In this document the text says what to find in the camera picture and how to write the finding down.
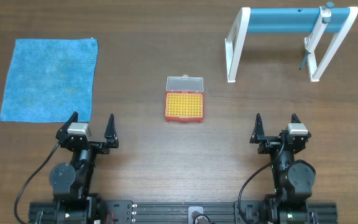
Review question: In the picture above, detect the black cable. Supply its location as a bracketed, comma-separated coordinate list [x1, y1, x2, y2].
[237, 139, 287, 223]
[13, 141, 61, 224]

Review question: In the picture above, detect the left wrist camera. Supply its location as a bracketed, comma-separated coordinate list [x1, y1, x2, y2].
[67, 122, 92, 140]

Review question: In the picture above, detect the blue cloth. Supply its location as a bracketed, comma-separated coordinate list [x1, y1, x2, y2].
[0, 37, 99, 123]

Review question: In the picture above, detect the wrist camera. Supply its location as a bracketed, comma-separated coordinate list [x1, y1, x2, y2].
[286, 123, 310, 136]
[67, 122, 92, 140]

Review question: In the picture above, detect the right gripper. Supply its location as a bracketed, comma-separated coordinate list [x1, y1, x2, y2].
[249, 113, 312, 155]

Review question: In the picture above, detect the white pipette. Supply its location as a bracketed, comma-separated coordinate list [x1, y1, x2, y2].
[299, 1, 336, 70]

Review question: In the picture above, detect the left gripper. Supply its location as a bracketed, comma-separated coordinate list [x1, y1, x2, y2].
[55, 111, 119, 155]

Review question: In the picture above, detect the mounting rail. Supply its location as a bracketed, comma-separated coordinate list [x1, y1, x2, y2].
[29, 200, 338, 224]

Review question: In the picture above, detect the white and blue stand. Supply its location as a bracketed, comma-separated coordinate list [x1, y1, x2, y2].
[224, 6, 358, 83]

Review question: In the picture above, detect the red and yellow tip box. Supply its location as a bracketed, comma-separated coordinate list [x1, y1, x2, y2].
[164, 74, 205, 123]

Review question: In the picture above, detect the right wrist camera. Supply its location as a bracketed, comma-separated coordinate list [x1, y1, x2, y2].
[286, 123, 310, 136]

